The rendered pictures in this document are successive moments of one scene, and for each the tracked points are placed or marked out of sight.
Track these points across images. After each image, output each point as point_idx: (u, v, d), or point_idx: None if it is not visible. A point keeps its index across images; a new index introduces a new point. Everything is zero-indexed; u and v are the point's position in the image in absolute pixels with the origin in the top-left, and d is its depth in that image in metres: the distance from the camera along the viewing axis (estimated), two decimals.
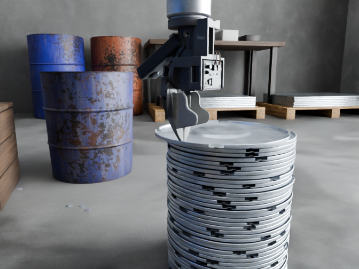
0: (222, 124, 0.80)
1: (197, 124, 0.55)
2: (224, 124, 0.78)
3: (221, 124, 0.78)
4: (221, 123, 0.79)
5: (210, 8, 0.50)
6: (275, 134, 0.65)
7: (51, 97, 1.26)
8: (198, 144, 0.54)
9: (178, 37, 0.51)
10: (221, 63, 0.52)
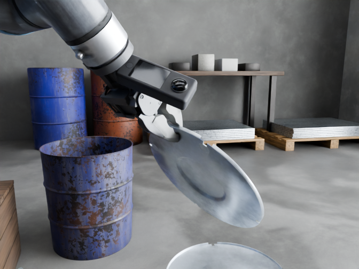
0: (196, 203, 0.74)
1: None
2: (197, 203, 0.73)
3: (195, 199, 0.73)
4: (195, 200, 0.74)
5: None
6: (248, 214, 0.59)
7: (51, 179, 1.27)
8: (192, 133, 0.53)
9: (129, 58, 0.46)
10: (105, 98, 0.51)
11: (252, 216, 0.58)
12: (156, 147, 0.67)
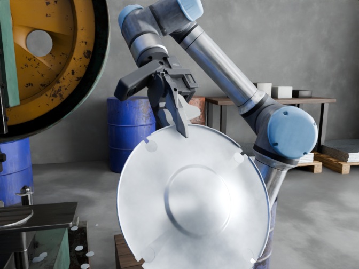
0: (251, 258, 0.52)
1: None
2: (244, 255, 0.52)
3: (247, 250, 0.53)
4: (249, 253, 0.53)
5: None
6: (152, 251, 0.47)
7: None
8: (159, 131, 0.55)
9: (156, 63, 0.63)
10: None
11: (145, 252, 0.46)
12: (234, 157, 0.59)
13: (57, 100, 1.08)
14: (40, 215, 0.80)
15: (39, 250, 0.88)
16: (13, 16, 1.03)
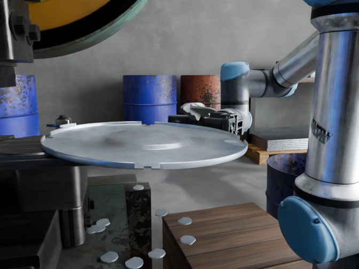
0: (148, 167, 0.32)
1: None
2: (143, 164, 0.33)
3: (151, 161, 0.33)
4: (151, 163, 0.32)
5: None
6: (65, 137, 0.43)
7: None
8: (164, 124, 0.59)
9: None
10: None
11: (60, 137, 0.44)
12: (226, 141, 0.47)
13: None
14: None
15: (93, 216, 0.50)
16: None
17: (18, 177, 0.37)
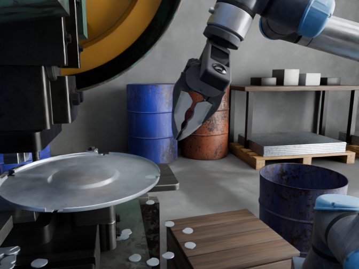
0: (57, 210, 0.45)
1: None
2: (57, 206, 0.46)
3: (63, 204, 0.46)
4: (62, 206, 0.46)
5: None
6: (23, 175, 0.58)
7: (290, 208, 1.38)
8: (116, 153, 0.72)
9: (226, 53, 0.55)
10: None
11: (21, 175, 0.59)
12: (147, 176, 0.59)
13: None
14: None
15: (118, 227, 0.67)
16: None
17: None
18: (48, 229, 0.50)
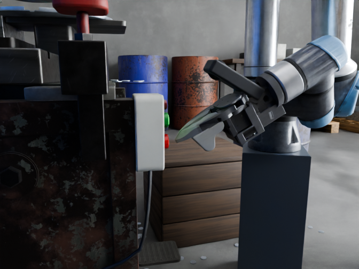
0: (33, 12, 0.57)
1: (194, 140, 0.59)
2: (32, 13, 0.58)
3: (37, 12, 0.58)
4: (36, 12, 0.58)
5: None
6: None
7: None
8: None
9: (262, 93, 0.56)
10: None
11: None
12: None
13: None
14: None
15: None
16: None
17: (36, 32, 0.65)
18: (14, 41, 0.61)
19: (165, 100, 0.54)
